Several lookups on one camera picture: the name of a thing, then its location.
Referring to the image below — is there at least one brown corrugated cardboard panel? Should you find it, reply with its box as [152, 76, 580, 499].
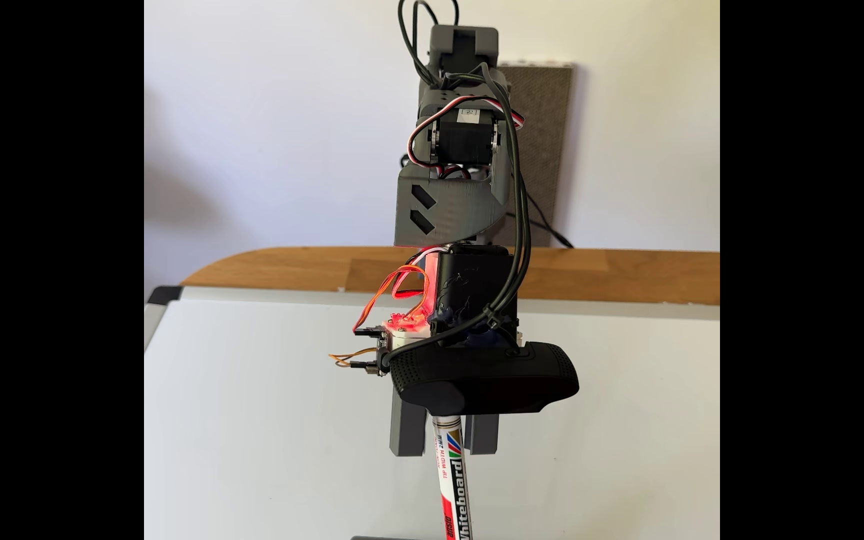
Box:
[495, 61, 574, 249]

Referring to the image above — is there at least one purple microcontroller board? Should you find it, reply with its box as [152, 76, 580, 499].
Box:
[353, 324, 393, 376]

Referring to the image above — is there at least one black cable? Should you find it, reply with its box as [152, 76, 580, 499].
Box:
[398, 0, 576, 369]

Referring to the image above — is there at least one white whiteboard marker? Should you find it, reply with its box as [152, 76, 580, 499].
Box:
[432, 414, 474, 540]

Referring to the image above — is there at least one orange wire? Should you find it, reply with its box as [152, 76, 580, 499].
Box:
[328, 347, 378, 369]

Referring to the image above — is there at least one whiteboard with aluminium frame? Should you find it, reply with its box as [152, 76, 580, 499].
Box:
[144, 285, 721, 540]

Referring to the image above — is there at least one black webcam with clip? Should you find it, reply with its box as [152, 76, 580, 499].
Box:
[389, 243, 580, 417]

